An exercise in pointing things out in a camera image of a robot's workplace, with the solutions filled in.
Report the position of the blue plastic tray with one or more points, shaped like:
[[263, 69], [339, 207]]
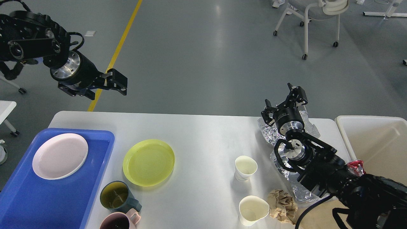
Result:
[[30, 202]]

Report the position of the pink mug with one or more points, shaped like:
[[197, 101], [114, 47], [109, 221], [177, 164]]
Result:
[[119, 220]]

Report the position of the white plastic bin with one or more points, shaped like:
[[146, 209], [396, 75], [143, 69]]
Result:
[[379, 141]]

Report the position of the white wheeled chair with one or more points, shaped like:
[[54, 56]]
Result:
[[309, 10]]

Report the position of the dark teal mug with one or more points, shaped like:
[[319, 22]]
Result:
[[117, 197]]

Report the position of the white side table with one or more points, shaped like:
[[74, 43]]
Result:
[[6, 107]]

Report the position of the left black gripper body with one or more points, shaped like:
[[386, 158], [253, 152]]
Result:
[[77, 73]]

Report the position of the crumpled brown paper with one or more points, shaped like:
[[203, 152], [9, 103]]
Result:
[[282, 206]]

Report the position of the pink plate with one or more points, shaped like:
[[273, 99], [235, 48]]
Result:
[[60, 156]]

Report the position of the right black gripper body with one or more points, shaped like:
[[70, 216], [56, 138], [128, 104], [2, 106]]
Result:
[[288, 119]]

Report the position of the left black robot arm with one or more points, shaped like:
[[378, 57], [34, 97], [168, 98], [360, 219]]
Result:
[[33, 38]]

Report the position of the upper white paper cup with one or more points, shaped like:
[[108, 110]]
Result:
[[245, 167]]

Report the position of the white table frame base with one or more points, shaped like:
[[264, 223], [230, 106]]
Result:
[[390, 12]]

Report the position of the white paper cup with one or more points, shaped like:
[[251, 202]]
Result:
[[252, 209], [245, 167]]

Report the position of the yellow plastic plate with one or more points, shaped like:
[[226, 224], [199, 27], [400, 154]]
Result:
[[148, 162]]

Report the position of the red crumpled wrapper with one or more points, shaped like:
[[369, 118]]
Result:
[[356, 167]]

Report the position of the lower white paper cup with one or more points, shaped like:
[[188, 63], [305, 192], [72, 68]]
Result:
[[252, 209]]

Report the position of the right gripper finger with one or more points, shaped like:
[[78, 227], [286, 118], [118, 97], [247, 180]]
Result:
[[296, 97], [268, 112]]

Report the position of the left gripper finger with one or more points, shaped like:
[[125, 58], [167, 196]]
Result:
[[82, 93], [112, 80]]

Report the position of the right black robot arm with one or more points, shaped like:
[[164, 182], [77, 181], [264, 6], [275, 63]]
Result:
[[372, 202]]

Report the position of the crumpled aluminium foil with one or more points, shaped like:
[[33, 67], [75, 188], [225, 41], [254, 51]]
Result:
[[271, 135]]

